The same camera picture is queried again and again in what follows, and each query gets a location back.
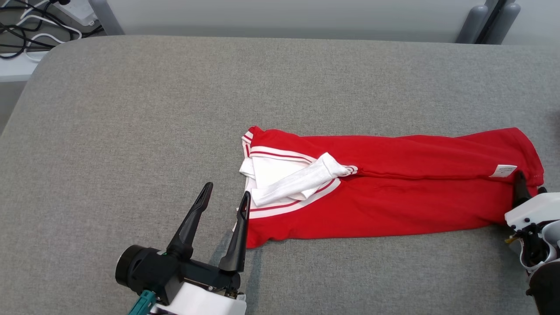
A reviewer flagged white floor cable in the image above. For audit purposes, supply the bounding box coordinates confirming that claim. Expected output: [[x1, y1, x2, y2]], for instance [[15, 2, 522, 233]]
[[17, 0, 84, 62]]

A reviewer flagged black floor cable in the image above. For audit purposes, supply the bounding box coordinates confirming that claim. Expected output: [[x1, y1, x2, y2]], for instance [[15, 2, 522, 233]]
[[0, 0, 70, 38], [0, 24, 66, 60]]

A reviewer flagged long white power strip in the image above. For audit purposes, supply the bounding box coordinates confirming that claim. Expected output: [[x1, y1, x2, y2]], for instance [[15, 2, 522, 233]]
[[0, 50, 49, 82]]

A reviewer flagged red white jersey shirt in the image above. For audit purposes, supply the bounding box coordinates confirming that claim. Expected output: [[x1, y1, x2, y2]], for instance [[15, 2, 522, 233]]
[[238, 126, 545, 249]]

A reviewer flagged grey partition post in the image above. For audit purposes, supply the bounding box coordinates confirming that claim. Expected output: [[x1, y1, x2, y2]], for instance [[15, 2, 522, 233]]
[[455, 0, 499, 44], [477, 0, 522, 45], [90, 0, 125, 36]]

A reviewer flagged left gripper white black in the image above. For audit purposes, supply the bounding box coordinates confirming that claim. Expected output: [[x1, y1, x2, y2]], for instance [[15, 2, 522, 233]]
[[115, 182, 251, 315]]

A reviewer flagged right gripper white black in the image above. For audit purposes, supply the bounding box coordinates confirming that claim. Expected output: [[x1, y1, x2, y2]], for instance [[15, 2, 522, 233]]
[[504, 171, 560, 231]]

